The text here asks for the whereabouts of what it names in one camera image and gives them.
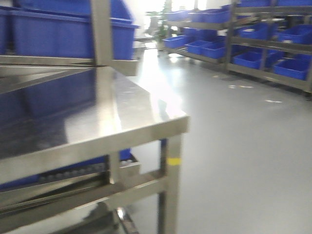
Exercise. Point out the blue bin centre-right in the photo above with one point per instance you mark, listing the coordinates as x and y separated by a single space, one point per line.
52 34

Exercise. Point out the blue bin far right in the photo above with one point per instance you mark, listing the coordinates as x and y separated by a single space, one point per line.
123 30

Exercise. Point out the steel rack with bins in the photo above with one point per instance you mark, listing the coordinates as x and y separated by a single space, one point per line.
266 39

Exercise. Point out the stainless steel shelf frame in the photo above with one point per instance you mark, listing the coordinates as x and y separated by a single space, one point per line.
17 72

